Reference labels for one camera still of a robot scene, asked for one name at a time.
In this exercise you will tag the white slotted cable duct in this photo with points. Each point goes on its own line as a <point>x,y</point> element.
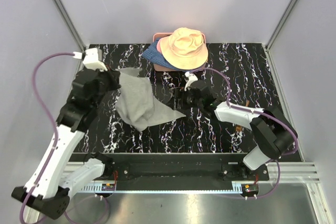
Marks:
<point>98,188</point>

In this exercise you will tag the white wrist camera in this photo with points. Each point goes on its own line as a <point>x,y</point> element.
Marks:
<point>190,78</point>
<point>91,59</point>

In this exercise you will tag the peach bucket hat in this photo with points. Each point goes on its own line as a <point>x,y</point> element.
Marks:
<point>184,49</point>

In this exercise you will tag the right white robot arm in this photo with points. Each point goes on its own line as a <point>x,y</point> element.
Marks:
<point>272,131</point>

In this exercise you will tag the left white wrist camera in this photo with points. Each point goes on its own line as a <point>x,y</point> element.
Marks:
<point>91,59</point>

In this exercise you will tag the blue patterned cloth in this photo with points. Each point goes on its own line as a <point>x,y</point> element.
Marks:
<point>152,55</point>

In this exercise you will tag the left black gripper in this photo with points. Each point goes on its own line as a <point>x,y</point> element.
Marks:
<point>115,76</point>

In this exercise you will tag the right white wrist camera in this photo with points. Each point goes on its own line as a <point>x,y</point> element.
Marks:
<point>190,78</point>

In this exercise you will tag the grey cloth napkin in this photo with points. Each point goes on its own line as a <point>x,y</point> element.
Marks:
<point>137,106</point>

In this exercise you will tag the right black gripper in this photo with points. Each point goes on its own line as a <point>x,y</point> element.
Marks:
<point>179,93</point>

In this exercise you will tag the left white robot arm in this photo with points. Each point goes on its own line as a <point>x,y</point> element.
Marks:
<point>47,191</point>

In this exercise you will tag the copper utensil on table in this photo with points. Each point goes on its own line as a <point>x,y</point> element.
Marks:
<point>239,128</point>

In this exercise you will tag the pink plastic tray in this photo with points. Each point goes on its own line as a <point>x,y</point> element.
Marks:
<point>180,51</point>

